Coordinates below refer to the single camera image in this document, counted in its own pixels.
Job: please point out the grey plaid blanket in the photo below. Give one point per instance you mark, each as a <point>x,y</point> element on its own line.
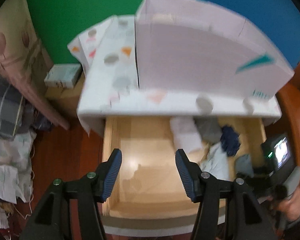
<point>5,110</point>

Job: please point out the white leaf print cloth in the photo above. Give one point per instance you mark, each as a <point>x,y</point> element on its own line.
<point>7,155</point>

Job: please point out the green foam mat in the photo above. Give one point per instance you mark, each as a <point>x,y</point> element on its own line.
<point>90,5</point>

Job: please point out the person's right hand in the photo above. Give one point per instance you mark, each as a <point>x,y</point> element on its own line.
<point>290,206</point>

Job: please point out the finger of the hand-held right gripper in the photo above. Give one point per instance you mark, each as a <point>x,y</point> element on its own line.
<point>261,169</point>
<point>255,178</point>

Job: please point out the navy underwear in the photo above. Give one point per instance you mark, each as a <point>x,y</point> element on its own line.
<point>230,140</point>

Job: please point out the patterned cloth covered cabinet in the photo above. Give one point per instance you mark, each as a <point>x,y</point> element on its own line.
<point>120,62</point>

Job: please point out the grey underwear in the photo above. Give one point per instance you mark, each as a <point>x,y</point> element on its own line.
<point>208,130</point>

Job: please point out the white cardboard box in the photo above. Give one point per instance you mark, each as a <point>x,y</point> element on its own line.
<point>190,55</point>

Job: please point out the pale blue crumpled underwear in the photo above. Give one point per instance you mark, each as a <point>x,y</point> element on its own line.
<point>215,162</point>

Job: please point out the orange wooden furniture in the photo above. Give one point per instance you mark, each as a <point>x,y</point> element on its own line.
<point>297,110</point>

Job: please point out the wooden drawer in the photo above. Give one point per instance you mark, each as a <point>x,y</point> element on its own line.
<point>150,160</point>

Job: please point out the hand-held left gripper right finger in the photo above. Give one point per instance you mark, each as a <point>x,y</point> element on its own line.
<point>186,177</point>

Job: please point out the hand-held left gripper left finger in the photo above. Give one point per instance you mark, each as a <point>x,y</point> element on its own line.
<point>112,175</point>

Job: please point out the brown cardboard box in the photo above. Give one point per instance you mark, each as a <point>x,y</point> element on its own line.
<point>62,100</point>

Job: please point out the blue foam mat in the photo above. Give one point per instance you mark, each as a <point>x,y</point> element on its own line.
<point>252,0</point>

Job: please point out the pink floral curtain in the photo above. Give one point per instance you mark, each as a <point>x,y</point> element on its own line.
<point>15,50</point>

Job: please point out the blue snack packet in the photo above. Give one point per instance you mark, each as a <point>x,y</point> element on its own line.
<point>43,123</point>

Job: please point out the small white teal box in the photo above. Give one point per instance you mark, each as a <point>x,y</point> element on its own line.
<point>62,75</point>

